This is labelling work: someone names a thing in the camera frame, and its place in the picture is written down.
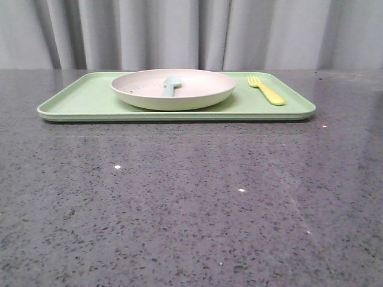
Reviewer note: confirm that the white round plate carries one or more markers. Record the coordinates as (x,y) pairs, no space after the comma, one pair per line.
(200,89)

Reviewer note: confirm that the yellow plastic fork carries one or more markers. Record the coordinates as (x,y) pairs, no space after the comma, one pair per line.
(271,96)

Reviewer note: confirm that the light green rectangular tray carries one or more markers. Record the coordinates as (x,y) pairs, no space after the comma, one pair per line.
(91,98)

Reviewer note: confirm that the light blue plastic spoon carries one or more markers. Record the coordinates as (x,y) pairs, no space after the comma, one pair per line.
(170,84)

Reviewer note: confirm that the grey pleated curtain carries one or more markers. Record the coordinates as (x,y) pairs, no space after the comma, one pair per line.
(212,35)

